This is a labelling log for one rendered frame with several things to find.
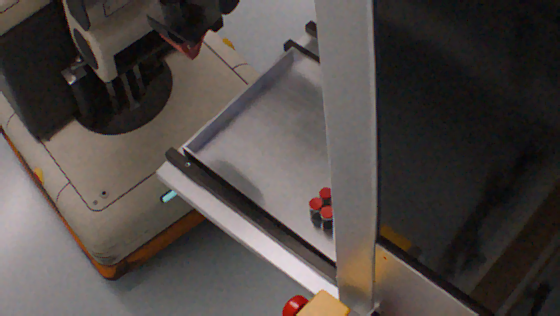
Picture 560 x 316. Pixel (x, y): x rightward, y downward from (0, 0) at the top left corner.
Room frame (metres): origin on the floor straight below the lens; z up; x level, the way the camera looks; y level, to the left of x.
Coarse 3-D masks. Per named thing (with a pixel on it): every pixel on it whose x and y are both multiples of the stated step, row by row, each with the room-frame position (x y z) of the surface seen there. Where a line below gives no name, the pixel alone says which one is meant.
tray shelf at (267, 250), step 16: (160, 176) 0.87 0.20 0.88; (176, 176) 0.86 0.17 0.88; (176, 192) 0.84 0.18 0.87; (192, 192) 0.83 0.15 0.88; (208, 192) 0.82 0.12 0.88; (208, 208) 0.79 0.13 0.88; (224, 208) 0.79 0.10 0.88; (224, 224) 0.76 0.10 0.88; (240, 224) 0.76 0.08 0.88; (240, 240) 0.73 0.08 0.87; (256, 240) 0.72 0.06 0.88; (272, 240) 0.72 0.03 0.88; (272, 256) 0.69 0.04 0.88; (288, 256) 0.69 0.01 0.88; (288, 272) 0.66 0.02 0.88; (304, 272) 0.66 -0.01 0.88; (304, 288) 0.63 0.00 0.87; (320, 288) 0.63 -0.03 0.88; (336, 288) 0.62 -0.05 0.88
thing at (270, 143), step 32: (288, 64) 1.04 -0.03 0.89; (320, 64) 1.01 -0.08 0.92; (256, 96) 0.99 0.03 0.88; (288, 96) 0.98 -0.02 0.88; (320, 96) 0.97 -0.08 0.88; (224, 128) 0.94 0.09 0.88; (256, 128) 0.93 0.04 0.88; (288, 128) 0.92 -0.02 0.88; (320, 128) 0.91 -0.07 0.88; (192, 160) 0.88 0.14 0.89; (224, 160) 0.87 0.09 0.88; (256, 160) 0.87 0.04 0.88; (288, 160) 0.86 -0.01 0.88; (320, 160) 0.85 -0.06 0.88; (256, 192) 0.81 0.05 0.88; (288, 192) 0.80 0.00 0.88; (288, 224) 0.72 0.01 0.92; (320, 224) 0.73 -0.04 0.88; (320, 256) 0.67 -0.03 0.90
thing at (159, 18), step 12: (156, 12) 0.94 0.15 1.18; (168, 12) 0.91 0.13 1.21; (180, 12) 0.90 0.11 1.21; (192, 12) 0.91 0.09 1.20; (204, 12) 0.92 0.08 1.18; (216, 12) 0.92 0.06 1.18; (168, 24) 0.91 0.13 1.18; (180, 24) 0.90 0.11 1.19; (192, 24) 0.90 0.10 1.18; (204, 24) 0.90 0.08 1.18; (216, 24) 0.90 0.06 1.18; (180, 36) 0.89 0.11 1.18; (192, 36) 0.88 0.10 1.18
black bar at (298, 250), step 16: (176, 160) 0.88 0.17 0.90; (192, 176) 0.85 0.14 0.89; (208, 176) 0.84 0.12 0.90; (224, 192) 0.80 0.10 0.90; (240, 208) 0.77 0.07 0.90; (256, 224) 0.74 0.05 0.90; (272, 224) 0.74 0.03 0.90; (288, 240) 0.70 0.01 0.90; (304, 256) 0.67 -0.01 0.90; (320, 272) 0.65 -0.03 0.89; (336, 272) 0.64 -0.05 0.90
